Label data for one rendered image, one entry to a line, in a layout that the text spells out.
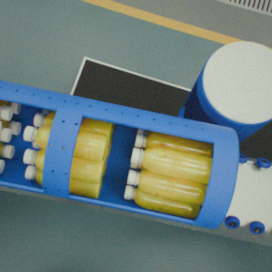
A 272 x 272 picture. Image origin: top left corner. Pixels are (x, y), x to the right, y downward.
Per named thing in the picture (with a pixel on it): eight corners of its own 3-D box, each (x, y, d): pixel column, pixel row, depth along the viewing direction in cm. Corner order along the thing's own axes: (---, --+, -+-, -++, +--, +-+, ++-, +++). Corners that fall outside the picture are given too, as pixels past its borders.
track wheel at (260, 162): (271, 170, 119) (273, 164, 118) (257, 167, 119) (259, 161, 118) (268, 163, 123) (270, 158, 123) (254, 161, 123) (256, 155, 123)
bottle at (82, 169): (107, 154, 105) (37, 141, 105) (103, 163, 98) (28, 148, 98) (102, 178, 107) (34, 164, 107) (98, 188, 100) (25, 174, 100)
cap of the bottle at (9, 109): (6, 103, 105) (13, 104, 105) (7, 115, 108) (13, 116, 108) (0, 110, 102) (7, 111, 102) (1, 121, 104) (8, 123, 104)
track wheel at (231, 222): (242, 221, 113) (241, 217, 115) (227, 218, 113) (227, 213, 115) (237, 231, 116) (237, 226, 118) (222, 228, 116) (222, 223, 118)
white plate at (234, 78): (237, 25, 125) (236, 26, 126) (185, 86, 118) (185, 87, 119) (309, 75, 121) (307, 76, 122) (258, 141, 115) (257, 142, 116)
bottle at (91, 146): (105, 154, 104) (35, 140, 104) (109, 131, 100) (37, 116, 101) (101, 168, 97) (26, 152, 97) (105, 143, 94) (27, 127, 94)
